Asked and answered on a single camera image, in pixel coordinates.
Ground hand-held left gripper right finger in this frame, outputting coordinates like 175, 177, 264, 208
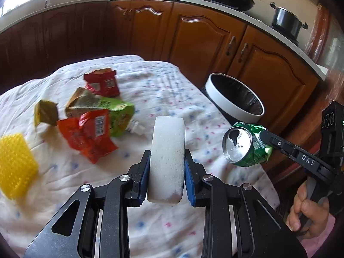
184, 150, 308, 258

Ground orange red foil packet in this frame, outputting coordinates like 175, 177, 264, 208
56, 109, 119, 164

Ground torn tan paper carton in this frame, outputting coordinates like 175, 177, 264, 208
65, 87, 108, 119

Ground steel stock pot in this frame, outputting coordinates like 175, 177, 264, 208
269, 2, 308, 39

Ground green foil packet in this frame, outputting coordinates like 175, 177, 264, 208
94, 97, 135, 137

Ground person's right forearm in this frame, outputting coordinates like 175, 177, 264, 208
298, 215, 339, 258

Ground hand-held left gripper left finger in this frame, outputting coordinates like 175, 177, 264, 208
24, 150, 151, 258

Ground wooden lower cabinets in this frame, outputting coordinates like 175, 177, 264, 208
0, 0, 320, 135

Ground light stone countertop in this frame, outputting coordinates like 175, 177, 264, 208
0, 0, 327, 81

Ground person's right hand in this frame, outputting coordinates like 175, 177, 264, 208
286, 180, 336, 240

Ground white sponge block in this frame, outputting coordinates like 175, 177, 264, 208
146, 115, 186, 203

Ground small white paper scrap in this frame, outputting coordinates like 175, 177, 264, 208
127, 120, 147, 136

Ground white rimmed trash bin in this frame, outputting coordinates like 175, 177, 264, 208
205, 72, 265, 125

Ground crushed green can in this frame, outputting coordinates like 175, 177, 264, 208
222, 121, 273, 167

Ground yellow olive wrapper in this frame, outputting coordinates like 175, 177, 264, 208
34, 99, 60, 128

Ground red snack wrapper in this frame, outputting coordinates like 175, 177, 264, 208
84, 68, 120, 98

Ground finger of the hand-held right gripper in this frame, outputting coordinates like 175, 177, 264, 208
259, 130, 331, 183

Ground white printed tablecloth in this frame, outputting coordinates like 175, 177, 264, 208
0, 55, 280, 258

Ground yellow spiky foam net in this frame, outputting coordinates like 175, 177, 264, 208
0, 132, 39, 200

